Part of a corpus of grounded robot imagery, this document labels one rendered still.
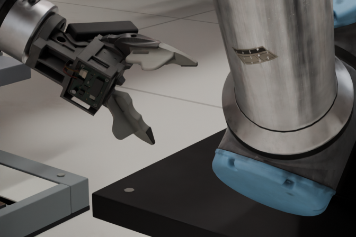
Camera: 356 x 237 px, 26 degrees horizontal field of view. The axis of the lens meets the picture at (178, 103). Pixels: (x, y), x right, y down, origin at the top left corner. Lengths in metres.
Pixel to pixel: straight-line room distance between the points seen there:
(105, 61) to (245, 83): 0.27
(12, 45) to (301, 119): 0.40
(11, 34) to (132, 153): 1.16
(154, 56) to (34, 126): 1.42
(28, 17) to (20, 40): 0.03
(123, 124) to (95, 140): 1.19
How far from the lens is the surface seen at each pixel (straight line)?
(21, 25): 1.02
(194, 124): 2.38
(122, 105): 1.07
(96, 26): 1.07
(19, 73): 1.29
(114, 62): 1.01
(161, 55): 1.00
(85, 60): 0.98
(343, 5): 0.95
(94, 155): 2.13
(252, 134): 0.86
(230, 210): 1.09
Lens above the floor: 0.76
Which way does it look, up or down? 17 degrees down
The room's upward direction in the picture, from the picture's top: straight up
